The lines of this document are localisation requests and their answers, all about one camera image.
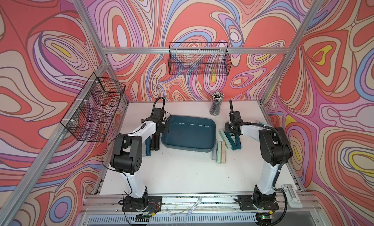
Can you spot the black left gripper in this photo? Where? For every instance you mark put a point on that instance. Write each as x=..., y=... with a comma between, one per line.
x=166, y=130

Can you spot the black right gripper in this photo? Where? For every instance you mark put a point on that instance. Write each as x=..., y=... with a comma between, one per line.
x=226, y=127

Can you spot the light green pliers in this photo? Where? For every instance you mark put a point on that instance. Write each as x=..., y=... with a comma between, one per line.
x=225, y=139

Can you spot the mint green pliers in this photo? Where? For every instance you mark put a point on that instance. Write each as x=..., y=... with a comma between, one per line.
x=219, y=152

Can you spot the beige pliers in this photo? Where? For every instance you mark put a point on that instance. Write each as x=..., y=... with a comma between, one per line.
x=223, y=152

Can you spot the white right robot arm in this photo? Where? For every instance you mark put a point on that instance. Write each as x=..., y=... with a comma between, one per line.
x=274, y=148

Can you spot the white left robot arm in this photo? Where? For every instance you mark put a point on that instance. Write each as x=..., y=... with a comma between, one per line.
x=127, y=154

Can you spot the grey-blue pliers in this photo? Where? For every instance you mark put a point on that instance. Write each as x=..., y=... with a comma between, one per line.
x=214, y=152

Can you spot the teal plastic storage box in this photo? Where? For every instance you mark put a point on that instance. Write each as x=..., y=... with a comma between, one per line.
x=195, y=134

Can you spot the mesh pen holder cup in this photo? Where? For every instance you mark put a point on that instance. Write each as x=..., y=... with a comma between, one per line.
x=216, y=101

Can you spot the black wire basket back wall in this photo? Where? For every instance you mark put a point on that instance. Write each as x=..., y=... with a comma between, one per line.
x=199, y=58

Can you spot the black wire basket wall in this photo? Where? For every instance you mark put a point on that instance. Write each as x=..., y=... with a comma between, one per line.
x=199, y=58
x=94, y=109

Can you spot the black wire basket left wall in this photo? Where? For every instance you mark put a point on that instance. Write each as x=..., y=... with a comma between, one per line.
x=94, y=109

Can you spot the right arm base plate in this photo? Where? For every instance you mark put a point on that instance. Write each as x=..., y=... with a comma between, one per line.
x=257, y=201

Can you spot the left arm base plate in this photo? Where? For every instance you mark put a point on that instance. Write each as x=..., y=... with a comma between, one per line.
x=149, y=204

